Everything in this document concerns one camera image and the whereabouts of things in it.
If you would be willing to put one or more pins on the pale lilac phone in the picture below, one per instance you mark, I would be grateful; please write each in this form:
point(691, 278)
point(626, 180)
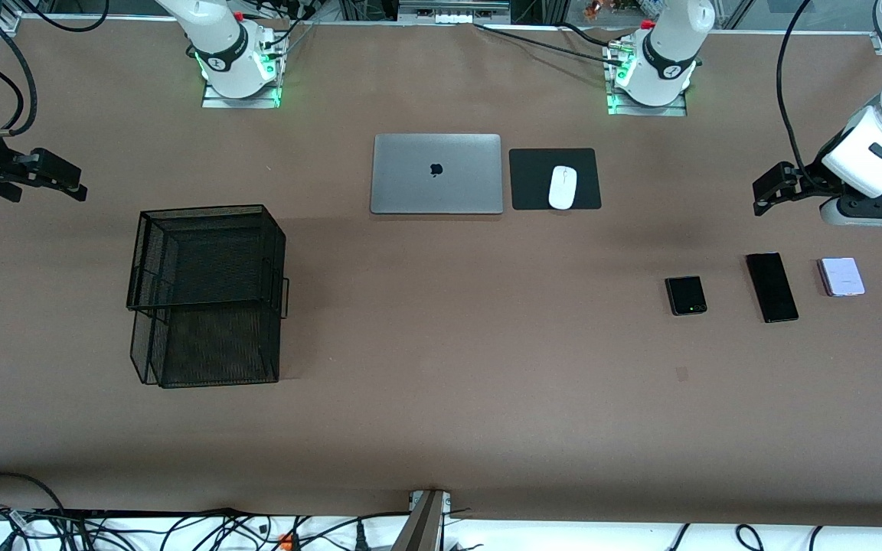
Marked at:
point(843, 277)

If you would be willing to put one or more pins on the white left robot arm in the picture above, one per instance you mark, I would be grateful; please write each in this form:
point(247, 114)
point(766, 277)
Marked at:
point(667, 46)

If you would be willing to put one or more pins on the long black smartphone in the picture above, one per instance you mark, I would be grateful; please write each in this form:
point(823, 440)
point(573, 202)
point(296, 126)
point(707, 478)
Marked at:
point(772, 287)

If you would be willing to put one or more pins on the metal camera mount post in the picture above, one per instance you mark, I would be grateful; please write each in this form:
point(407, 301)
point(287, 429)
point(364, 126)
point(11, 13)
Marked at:
point(422, 528)

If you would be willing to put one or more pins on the silver closed laptop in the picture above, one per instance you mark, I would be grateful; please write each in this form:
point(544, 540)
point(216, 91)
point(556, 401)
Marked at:
point(426, 191)

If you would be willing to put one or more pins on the aluminium corner bracket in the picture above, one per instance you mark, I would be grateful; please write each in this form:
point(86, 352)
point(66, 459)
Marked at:
point(879, 44)
point(11, 24)

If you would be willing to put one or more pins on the black mouse pad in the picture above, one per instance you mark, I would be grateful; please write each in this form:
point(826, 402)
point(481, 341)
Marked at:
point(533, 184)

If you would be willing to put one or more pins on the black mesh two-tier tray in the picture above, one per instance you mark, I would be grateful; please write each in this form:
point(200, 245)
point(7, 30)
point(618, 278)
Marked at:
point(219, 252)

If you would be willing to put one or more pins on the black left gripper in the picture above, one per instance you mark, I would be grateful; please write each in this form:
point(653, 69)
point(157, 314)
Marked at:
point(815, 175)

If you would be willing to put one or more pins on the black square flip phone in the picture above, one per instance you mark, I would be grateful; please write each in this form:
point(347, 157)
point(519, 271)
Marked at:
point(686, 296)

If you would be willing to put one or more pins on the grey power strip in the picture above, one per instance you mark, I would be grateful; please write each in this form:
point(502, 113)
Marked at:
point(452, 17)

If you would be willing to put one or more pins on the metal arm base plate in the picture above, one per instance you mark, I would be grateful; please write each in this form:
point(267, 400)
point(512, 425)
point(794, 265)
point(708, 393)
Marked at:
point(215, 102)
point(671, 112)

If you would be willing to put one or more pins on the white computer mouse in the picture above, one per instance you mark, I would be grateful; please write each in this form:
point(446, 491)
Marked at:
point(563, 187)

